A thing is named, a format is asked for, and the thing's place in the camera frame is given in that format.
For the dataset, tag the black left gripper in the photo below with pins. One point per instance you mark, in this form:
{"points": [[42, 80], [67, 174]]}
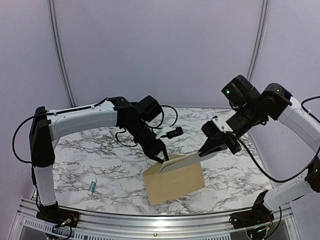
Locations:
{"points": [[154, 149]]}

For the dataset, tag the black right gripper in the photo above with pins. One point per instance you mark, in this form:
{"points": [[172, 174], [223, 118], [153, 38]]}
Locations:
{"points": [[217, 142]]}

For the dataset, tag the cream letter paper sheet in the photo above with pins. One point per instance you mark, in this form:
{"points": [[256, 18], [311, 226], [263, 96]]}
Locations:
{"points": [[180, 162]]}

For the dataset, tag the brown kraft paper envelope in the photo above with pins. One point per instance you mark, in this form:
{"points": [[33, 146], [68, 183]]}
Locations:
{"points": [[170, 185]]}

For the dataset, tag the white green glue stick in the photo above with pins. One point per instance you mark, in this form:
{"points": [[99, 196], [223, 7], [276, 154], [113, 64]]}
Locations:
{"points": [[92, 186]]}

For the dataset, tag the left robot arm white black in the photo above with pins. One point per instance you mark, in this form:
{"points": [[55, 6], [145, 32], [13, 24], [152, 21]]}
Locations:
{"points": [[49, 126]]}

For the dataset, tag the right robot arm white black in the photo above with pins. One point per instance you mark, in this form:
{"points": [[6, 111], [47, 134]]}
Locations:
{"points": [[281, 136]]}

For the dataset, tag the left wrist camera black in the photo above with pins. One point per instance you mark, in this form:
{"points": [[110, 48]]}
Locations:
{"points": [[149, 108]]}

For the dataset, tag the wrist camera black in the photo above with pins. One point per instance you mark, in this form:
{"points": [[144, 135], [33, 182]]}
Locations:
{"points": [[149, 108], [239, 92]]}

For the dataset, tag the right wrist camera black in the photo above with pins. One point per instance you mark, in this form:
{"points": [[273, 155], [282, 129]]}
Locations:
{"points": [[239, 92]]}

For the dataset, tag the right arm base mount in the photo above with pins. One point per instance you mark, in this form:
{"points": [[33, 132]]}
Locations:
{"points": [[249, 218]]}

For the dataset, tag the aluminium table front rail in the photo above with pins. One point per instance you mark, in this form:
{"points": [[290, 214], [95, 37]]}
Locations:
{"points": [[110, 226]]}

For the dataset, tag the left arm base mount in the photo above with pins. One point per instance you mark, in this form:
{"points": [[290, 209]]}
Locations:
{"points": [[58, 217]]}

